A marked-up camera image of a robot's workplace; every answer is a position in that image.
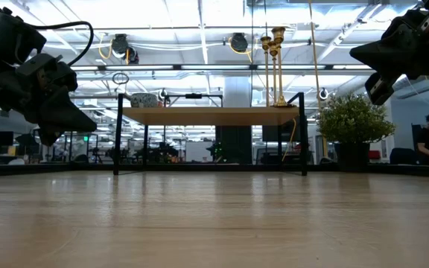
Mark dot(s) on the brass candlestick holder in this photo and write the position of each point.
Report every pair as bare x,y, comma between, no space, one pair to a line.
265,41
278,34
273,47

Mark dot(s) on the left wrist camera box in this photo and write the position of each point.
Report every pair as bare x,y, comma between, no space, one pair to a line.
9,37

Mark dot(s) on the black aluminium table frame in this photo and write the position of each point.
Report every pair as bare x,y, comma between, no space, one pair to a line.
199,168

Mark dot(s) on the dark blue chair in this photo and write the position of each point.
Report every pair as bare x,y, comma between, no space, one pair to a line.
402,155

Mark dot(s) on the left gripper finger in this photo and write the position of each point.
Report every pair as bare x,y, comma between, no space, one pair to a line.
63,117
50,137

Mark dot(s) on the green potted plant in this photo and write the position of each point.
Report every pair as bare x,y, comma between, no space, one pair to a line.
352,119

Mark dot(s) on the red background item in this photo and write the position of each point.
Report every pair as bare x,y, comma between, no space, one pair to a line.
374,154

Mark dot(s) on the wooden shelf with black legs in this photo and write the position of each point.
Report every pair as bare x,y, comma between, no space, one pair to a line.
214,115

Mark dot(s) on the concrete column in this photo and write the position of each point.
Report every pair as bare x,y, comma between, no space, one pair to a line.
237,93

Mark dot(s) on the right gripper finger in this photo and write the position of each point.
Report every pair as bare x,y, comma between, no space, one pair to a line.
384,56
380,89

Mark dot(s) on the whiteboard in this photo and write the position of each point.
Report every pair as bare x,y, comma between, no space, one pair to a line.
199,150

